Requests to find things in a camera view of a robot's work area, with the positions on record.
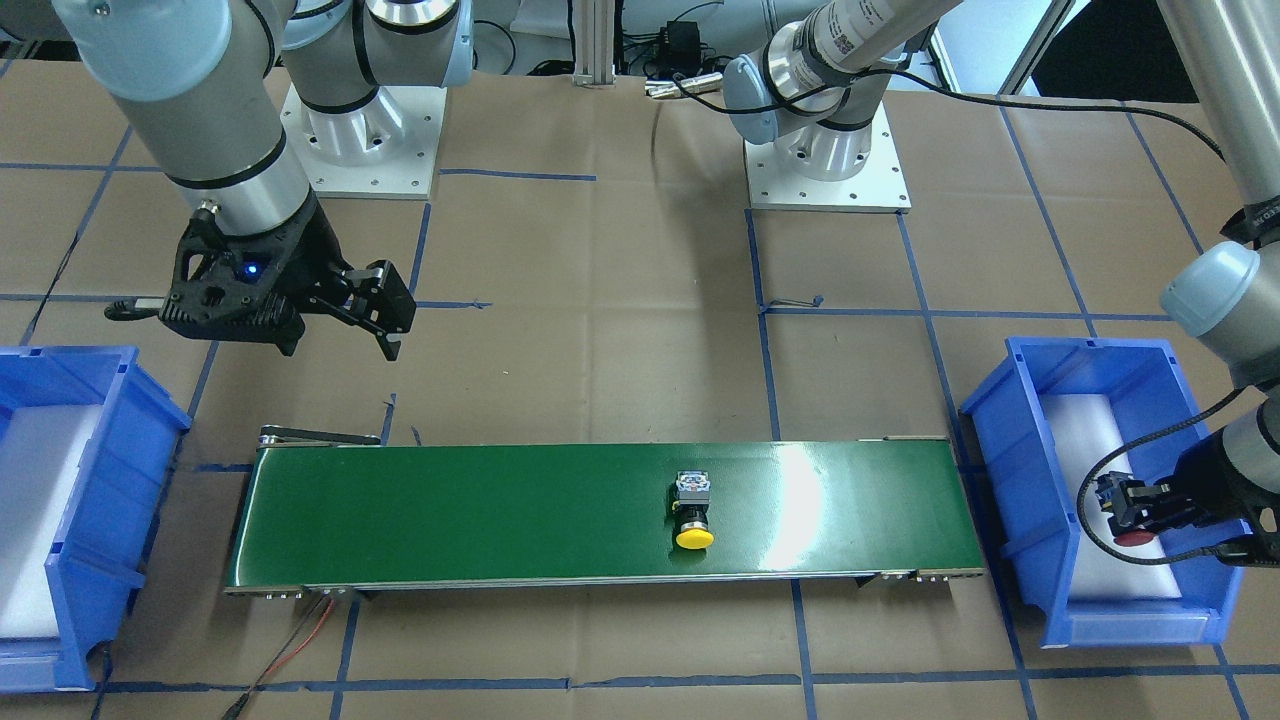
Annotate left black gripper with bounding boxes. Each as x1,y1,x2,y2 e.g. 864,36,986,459
1094,425,1277,568

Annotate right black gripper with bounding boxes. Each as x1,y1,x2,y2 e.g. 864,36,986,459
160,192,416,363

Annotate red push button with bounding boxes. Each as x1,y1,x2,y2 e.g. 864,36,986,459
1114,528,1158,548

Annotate yellow push button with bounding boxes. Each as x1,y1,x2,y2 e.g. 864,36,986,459
671,470,716,551

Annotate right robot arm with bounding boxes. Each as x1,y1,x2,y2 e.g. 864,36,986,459
52,1,474,360

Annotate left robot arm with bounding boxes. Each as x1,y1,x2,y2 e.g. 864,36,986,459
721,79,1239,465

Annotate white foam pad bin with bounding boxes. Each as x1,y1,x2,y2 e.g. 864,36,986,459
1,405,102,641
1036,393,1183,601

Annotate green conveyor belt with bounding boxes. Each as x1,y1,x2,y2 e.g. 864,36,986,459
225,439,984,594

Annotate blue storage bin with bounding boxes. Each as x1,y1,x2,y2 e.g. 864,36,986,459
1,346,191,694
957,336,1254,650

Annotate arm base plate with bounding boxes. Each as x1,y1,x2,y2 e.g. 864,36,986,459
280,86,448,201
742,105,913,214

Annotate red black conveyor wires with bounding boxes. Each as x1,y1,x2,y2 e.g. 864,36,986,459
220,596,337,720

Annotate aluminium profile post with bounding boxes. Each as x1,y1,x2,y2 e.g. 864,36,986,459
568,1,623,88

